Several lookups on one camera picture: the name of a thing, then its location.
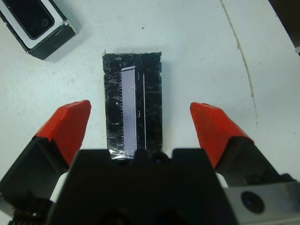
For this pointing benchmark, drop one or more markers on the black box white inlay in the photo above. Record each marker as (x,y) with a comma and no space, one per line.
(58,39)

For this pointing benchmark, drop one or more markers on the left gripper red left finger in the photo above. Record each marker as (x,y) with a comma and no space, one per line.
(68,126)

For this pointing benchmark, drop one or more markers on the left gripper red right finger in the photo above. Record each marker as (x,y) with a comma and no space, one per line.
(215,129)

